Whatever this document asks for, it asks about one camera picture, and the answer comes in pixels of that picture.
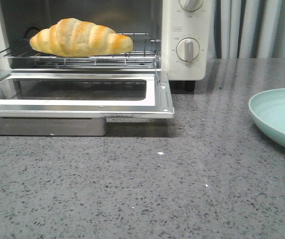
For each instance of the white Toshiba toaster oven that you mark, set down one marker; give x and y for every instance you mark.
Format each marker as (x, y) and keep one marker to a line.
(163, 19)

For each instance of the grey-white curtain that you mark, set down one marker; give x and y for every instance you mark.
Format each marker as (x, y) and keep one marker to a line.
(247, 29)

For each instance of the toaster oven glass door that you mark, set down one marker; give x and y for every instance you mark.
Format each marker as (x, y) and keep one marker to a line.
(78, 103)

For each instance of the metal oven wire rack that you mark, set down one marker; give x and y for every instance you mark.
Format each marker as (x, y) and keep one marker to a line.
(145, 55)

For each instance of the light green plate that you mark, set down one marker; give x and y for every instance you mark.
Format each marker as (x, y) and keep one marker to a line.
(267, 109)

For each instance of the oven control knob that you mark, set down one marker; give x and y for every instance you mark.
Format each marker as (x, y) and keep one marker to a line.
(187, 49)
(191, 5)

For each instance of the upper oven control knob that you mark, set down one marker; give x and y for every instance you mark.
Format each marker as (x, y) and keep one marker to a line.
(191, 5)

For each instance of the golden croissant bread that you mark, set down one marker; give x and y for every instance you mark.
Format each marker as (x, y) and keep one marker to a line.
(71, 37)

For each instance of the lower oven control knob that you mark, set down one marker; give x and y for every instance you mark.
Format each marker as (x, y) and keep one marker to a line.
(187, 49)

